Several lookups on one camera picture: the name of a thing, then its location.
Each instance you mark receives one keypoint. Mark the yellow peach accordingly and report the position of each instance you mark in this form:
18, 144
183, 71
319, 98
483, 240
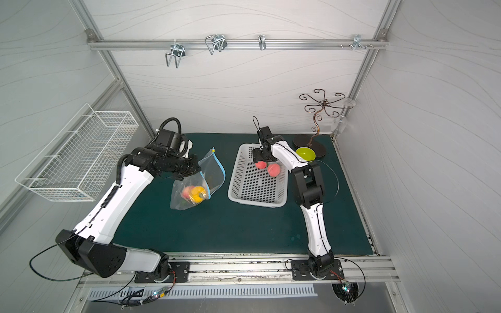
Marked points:
198, 194

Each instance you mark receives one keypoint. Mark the pink peach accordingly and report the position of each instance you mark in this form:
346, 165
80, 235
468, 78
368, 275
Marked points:
187, 194
273, 169
261, 165

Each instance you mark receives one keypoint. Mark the white perforated plastic basket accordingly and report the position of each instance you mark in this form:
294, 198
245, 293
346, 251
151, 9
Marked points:
252, 186

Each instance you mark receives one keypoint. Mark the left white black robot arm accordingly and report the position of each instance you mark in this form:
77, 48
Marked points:
90, 244

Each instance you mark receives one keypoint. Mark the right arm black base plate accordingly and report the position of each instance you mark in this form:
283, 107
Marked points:
299, 270

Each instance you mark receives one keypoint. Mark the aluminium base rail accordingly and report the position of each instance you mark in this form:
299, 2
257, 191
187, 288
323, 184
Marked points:
241, 269

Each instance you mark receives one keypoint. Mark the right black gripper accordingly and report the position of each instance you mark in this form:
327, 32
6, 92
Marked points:
260, 155

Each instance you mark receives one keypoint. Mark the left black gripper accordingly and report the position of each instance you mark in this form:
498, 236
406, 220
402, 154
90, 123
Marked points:
194, 167

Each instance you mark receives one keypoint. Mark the pink peach top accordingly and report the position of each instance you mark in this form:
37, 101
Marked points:
187, 194

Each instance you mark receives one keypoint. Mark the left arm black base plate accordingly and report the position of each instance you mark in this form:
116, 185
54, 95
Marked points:
180, 272

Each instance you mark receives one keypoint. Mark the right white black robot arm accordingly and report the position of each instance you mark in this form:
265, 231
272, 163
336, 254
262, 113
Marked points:
309, 190

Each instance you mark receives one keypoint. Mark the bronze wire jewelry stand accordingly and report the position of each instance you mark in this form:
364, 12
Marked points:
321, 107

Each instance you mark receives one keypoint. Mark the metal hook small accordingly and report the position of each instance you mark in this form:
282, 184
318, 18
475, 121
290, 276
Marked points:
262, 42

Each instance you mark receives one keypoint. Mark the clear zip-top bag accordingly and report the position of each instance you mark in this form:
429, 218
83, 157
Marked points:
212, 176

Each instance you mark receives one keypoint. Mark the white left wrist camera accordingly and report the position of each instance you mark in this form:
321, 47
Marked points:
185, 147

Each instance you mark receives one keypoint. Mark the metal hook middle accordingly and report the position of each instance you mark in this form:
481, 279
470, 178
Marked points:
215, 43

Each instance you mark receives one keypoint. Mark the green plastic bowl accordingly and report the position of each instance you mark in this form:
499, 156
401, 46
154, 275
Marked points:
306, 153

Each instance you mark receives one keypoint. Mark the white wire wall basket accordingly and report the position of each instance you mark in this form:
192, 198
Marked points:
75, 165

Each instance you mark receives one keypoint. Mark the metal bracket right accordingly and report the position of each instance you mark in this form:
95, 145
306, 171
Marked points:
357, 44

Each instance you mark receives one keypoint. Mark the aluminium crossbar rail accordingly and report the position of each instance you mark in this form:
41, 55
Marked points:
233, 44

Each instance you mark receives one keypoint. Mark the dark green table mat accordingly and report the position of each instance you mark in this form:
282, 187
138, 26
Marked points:
221, 225

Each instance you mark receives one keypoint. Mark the metal hook left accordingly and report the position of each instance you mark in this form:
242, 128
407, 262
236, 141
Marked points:
175, 55

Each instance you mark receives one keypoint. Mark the white vented cable duct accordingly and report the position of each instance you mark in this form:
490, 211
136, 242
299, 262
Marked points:
265, 291

